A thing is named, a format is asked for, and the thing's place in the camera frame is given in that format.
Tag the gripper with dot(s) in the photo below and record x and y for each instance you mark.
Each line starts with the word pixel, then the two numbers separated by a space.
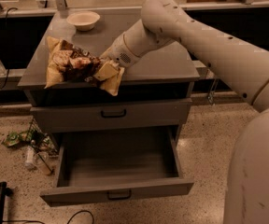
pixel 120 54

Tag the brown chip bag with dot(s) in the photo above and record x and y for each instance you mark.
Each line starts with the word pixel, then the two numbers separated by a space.
pixel 68 62

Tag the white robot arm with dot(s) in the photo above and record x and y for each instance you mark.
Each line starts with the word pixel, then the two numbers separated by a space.
pixel 243 67

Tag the grey drawer cabinet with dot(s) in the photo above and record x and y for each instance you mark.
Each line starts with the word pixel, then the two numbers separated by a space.
pixel 72 90

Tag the closed grey upper drawer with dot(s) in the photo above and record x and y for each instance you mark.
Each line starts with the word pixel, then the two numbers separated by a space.
pixel 78 118

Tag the open grey lower drawer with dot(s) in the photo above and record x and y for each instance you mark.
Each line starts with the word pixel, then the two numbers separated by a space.
pixel 117 165

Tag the beige paper bowl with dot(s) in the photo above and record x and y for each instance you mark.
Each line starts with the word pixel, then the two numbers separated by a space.
pixel 83 21

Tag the clear plastic cup on floor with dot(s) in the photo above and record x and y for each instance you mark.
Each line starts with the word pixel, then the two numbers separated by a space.
pixel 41 161

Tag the plastic bottle on floor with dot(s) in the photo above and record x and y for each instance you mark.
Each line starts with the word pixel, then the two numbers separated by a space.
pixel 29 154

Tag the grey metal rail frame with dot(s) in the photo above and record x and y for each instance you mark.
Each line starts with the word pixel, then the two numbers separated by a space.
pixel 22 3

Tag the black stand post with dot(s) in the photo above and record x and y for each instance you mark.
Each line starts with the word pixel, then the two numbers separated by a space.
pixel 5 191

